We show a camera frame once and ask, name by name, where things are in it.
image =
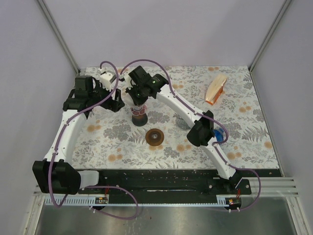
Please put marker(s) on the white paper coffee filter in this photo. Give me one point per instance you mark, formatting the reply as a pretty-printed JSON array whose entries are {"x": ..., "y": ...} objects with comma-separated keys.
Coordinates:
[{"x": 129, "y": 101}]

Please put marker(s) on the floral patterned table mat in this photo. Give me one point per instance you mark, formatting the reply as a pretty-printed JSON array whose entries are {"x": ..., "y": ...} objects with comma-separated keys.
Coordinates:
[{"x": 110, "y": 140}]

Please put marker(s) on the dark carafe with red rim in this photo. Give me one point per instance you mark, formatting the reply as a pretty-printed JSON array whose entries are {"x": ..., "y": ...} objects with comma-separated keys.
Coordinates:
[{"x": 139, "y": 120}]

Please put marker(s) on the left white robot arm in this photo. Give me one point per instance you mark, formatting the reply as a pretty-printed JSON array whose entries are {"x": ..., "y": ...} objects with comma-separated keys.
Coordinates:
[{"x": 55, "y": 173}]

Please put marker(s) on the right aluminium frame post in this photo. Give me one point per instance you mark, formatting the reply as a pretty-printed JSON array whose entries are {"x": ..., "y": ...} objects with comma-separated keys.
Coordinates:
[{"x": 270, "y": 33}]

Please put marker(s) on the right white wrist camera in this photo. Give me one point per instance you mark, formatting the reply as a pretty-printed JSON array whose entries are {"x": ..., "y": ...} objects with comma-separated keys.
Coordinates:
[{"x": 127, "y": 80}]

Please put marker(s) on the blue glass dripper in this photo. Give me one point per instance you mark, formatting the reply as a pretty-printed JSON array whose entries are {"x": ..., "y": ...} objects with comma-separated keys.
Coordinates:
[{"x": 219, "y": 134}]

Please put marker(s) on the left aluminium frame post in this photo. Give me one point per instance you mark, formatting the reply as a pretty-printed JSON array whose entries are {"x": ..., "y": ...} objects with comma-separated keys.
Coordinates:
[{"x": 57, "y": 33}]

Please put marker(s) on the clear glass pitcher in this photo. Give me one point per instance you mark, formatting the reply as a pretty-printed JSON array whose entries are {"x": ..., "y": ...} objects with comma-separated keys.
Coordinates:
[{"x": 181, "y": 123}]

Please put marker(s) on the aluminium frame post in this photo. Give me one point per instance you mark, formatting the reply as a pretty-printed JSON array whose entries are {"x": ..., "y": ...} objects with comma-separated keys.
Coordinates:
[
  {"x": 57, "y": 33},
  {"x": 270, "y": 33}
]

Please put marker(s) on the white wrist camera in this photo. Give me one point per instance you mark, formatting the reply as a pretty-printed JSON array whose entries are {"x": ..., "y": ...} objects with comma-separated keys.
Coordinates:
[
  {"x": 107, "y": 78},
  {"x": 127, "y": 80}
]

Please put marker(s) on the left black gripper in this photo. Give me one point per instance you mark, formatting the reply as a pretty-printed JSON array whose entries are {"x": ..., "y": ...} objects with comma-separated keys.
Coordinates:
[{"x": 115, "y": 105}]

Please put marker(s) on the white slotted cable duct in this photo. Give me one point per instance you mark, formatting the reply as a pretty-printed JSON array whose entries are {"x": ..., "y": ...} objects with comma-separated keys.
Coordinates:
[{"x": 126, "y": 200}]

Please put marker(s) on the coffee filter pack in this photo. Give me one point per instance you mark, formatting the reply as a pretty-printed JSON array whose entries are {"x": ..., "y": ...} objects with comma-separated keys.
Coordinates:
[{"x": 215, "y": 89}]

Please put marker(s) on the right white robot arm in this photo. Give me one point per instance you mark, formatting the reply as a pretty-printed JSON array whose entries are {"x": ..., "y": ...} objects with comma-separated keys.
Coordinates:
[{"x": 201, "y": 133}]

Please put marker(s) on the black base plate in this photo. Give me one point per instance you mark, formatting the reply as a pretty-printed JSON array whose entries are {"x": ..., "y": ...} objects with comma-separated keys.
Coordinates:
[{"x": 163, "y": 196}]

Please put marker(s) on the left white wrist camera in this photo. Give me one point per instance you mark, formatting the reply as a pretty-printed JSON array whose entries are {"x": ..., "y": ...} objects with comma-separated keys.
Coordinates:
[{"x": 107, "y": 78}]

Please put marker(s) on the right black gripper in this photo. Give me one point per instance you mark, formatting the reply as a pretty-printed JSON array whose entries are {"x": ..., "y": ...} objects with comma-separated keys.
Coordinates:
[{"x": 137, "y": 102}]

